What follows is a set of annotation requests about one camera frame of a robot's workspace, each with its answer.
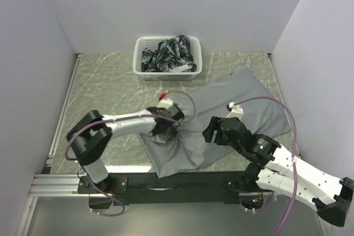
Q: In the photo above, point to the grey pillowcase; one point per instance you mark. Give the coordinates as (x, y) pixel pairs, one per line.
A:
(188, 149)

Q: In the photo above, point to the dark patterned cloth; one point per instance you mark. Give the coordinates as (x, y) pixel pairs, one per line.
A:
(171, 55)

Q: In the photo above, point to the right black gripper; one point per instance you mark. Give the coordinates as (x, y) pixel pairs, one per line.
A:
(208, 132)

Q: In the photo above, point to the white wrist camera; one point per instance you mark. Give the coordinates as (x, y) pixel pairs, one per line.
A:
(164, 101)
(235, 110)

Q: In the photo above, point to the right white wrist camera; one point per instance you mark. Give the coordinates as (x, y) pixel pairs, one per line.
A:
(235, 110)

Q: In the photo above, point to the white plastic basket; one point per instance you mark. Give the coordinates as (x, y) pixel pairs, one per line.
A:
(152, 43)

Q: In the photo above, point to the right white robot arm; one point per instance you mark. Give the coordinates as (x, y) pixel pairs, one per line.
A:
(272, 167)

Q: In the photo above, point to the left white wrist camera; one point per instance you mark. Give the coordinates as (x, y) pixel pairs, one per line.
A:
(164, 101)

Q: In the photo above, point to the black base beam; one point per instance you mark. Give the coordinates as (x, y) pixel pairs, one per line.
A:
(229, 187)

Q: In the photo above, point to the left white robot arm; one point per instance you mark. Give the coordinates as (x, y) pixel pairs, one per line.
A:
(90, 136)

